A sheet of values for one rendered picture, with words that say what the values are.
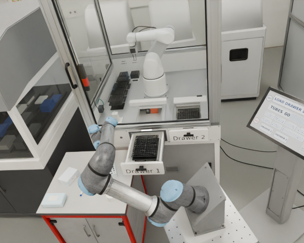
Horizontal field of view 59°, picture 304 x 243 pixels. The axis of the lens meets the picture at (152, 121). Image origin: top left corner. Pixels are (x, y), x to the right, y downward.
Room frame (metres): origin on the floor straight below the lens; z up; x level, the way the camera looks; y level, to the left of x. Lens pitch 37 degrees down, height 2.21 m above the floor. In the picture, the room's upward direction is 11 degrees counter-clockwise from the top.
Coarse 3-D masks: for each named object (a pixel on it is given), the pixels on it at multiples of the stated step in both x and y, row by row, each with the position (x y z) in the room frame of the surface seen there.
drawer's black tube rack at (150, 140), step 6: (138, 138) 1.56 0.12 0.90; (144, 138) 1.54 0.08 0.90; (150, 138) 1.53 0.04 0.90; (156, 138) 1.52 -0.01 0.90; (138, 144) 1.49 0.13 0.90; (144, 144) 1.51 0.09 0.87; (150, 144) 1.50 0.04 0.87; (156, 144) 1.45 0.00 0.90; (138, 150) 1.42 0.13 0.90; (144, 150) 1.41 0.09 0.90; (150, 150) 1.40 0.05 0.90; (156, 150) 1.39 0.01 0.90; (156, 156) 1.36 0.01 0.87
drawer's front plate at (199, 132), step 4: (200, 128) 1.50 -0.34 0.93; (204, 128) 1.50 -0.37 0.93; (172, 132) 1.53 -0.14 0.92; (176, 132) 1.53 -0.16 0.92; (180, 132) 1.52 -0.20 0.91; (184, 132) 1.51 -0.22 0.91; (188, 132) 1.51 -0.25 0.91; (192, 132) 1.50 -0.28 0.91; (196, 132) 1.50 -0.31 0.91; (200, 132) 1.49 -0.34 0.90; (204, 132) 1.48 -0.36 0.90; (172, 136) 1.53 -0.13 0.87; (180, 136) 1.52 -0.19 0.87; (188, 136) 1.51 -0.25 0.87; (192, 136) 1.50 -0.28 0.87; (200, 136) 1.49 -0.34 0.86; (172, 140) 1.54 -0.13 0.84; (176, 140) 1.53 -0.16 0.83; (180, 140) 1.52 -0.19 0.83; (184, 140) 1.52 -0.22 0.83; (188, 140) 1.51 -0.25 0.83; (192, 140) 1.50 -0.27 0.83; (196, 140) 1.50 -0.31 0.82; (200, 140) 1.49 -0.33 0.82; (204, 140) 1.48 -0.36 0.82
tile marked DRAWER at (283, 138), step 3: (276, 132) 1.23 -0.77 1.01; (279, 132) 1.22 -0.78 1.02; (273, 135) 1.23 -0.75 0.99; (276, 135) 1.21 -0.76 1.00; (279, 135) 1.20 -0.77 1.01; (282, 135) 1.19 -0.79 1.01; (285, 135) 1.18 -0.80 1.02; (276, 138) 1.20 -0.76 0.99; (279, 138) 1.19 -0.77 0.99; (282, 138) 1.18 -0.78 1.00; (285, 138) 1.17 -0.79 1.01; (288, 138) 1.16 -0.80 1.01; (282, 141) 1.16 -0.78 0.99; (285, 141) 1.15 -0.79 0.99
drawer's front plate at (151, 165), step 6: (126, 162) 1.30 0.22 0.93; (132, 162) 1.29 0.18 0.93; (138, 162) 1.28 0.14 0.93; (144, 162) 1.27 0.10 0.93; (150, 162) 1.26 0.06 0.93; (156, 162) 1.25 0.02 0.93; (162, 162) 1.24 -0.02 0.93; (126, 168) 1.29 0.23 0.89; (132, 168) 1.28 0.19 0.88; (150, 168) 1.25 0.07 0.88; (156, 168) 1.24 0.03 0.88; (162, 168) 1.23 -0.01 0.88; (126, 174) 1.29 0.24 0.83; (132, 174) 1.28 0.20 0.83; (138, 174) 1.27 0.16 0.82; (144, 174) 1.26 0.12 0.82; (150, 174) 1.25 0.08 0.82; (156, 174) 1.24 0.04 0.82
